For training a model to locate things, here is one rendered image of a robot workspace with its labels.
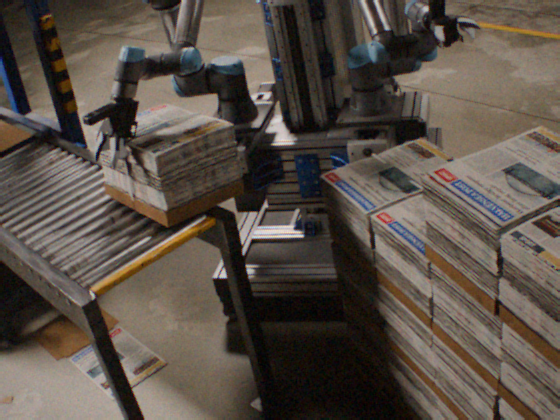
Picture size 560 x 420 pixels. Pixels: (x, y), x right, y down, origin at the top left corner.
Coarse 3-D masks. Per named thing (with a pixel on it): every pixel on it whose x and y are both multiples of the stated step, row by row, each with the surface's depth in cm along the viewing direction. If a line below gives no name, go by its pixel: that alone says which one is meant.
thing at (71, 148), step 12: (60, 144) 293; (72, 144) 290; (84, 156) 277; (216, 216) 219; (228, 216) 219; (216, 228) 222; (228, 228) 220; (204, 240) 231; (216, 240) 225; (228, 240) 221; (240, 240) 224; (228, 252) 223
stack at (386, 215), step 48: (432, 144) 228; (336, 192) 216; (384, 192) 208; (384, 240) 197; (384, 288) 209; (432, 288) 180; (432, 336) 188; (480, 336) 164; (480, 384) 169; (528, 384) 149
